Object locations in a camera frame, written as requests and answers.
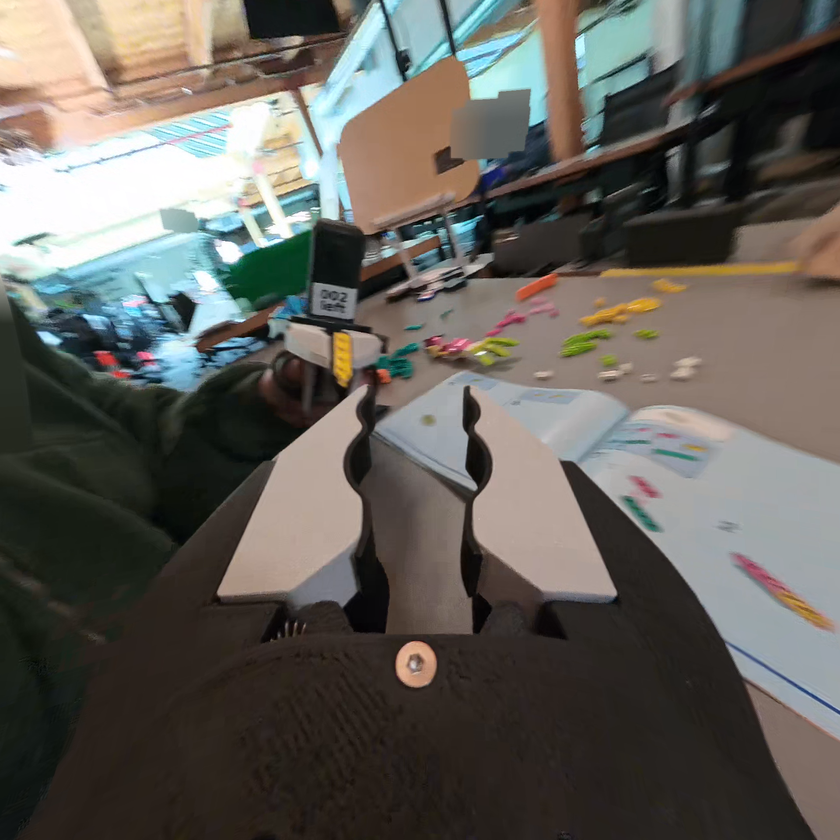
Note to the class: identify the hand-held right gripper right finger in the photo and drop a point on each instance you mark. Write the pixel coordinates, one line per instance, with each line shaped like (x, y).
(531, 525)

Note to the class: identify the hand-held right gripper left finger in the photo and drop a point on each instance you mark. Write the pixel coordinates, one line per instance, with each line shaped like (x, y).
(295, 518)

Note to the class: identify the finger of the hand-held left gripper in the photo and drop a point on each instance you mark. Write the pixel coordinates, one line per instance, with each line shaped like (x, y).
(365, 349)
(312, 342)

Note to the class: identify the long yellow lego plate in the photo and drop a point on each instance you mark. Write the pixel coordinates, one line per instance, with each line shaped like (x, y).
(342, 358)

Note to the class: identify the person's left forearm green sleeve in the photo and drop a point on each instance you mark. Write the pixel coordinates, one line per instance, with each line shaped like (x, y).
(216, 426)

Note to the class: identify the pile of teal lego pieces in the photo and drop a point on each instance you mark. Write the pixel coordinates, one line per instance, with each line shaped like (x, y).
(397, 364)

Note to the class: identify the pink lime lego bird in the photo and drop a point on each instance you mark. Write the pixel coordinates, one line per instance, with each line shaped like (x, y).
(459, 348)

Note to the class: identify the pile of pink lego pieces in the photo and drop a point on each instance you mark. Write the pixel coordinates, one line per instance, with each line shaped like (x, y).
(512, 319)

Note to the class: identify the pile of lime lego pieces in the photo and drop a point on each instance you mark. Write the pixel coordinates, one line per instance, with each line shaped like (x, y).
(581, 341)

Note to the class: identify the lego instruction booklet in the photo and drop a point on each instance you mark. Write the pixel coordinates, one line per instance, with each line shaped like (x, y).
(722, 499)

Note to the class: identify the scattered white lego pieces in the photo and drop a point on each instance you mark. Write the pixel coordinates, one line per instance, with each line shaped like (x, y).
(682, 373)

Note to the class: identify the pile of yellow lego bricks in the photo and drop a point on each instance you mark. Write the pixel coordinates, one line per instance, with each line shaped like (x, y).
(640, 305)

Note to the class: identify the person's left hand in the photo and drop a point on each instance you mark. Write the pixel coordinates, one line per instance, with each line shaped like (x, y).
(289, 401)

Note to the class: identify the green storage bins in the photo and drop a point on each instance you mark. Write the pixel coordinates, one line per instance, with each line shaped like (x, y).
(269, 272)

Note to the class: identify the dark flat packet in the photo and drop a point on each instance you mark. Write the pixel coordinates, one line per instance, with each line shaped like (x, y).
(433, 289)

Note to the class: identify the wooden chair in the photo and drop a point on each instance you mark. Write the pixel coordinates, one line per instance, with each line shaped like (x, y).
(400, 144)

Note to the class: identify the orange brick separator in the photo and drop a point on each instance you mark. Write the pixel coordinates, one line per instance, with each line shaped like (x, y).
(537, 287)

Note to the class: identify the person's green zip jacket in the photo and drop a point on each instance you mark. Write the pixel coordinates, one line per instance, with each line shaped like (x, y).
(65, 525)

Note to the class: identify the black hanging screen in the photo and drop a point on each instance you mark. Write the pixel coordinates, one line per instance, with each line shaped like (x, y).
(292, 16)

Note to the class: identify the wooden workbench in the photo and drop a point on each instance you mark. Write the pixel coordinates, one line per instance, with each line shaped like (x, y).
(590, 161)

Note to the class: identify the yellow tape strip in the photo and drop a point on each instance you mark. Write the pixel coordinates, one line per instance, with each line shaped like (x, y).
(695, 270)

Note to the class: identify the dark equipment case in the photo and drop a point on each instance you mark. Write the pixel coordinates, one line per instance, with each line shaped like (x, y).
(682, 236)

